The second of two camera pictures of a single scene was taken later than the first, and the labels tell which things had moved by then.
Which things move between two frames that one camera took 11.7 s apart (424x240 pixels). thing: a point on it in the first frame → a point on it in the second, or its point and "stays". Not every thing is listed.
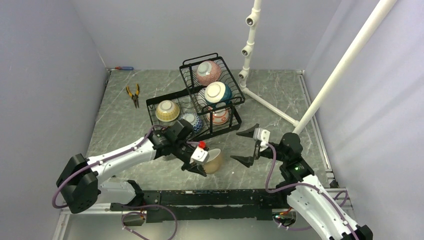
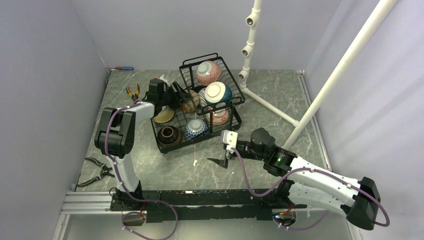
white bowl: (201, 101) stays
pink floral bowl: (207, 72) stays
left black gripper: (194, 167) → (180, 94)
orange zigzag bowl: (219, 117) stays
